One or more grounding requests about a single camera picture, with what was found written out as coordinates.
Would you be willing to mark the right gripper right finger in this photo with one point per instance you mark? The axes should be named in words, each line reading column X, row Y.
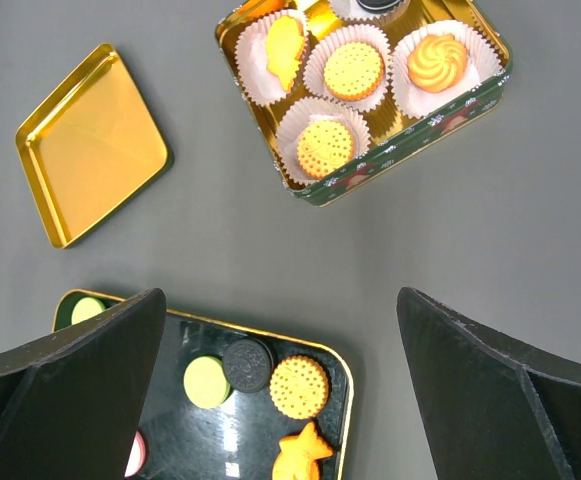
column 493, row 407

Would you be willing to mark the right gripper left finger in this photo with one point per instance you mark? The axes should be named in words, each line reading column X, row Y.
column 71, row 401

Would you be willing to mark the gold tin lid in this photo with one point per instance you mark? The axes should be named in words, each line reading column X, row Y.
column 90, row 147

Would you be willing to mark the orange round cookie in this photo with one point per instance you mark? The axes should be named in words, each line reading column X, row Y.
column 323, row 147
column 299, row 387
column 353, row 71

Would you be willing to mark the orange swirl cookie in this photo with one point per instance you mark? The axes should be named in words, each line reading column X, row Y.
column 437, row 63

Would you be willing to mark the green christmas cookie tin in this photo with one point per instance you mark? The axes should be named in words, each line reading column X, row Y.
column 394, row 135

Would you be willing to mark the black sandwich cookie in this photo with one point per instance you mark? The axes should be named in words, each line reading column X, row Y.
column 247, row 365
column 378, row 6

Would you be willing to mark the orange fish cookie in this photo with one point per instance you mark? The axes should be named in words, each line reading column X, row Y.
column 285, row 44
column 299, row 455

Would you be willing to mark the pink round cookie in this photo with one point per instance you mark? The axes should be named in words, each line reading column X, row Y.
column 137, row 456

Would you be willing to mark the green round cookie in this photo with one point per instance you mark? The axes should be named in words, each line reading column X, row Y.
column 85, row 309
column 205, row 383

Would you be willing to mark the black gold-rimmed tray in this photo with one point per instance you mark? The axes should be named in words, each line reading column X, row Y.
column 240, row 438

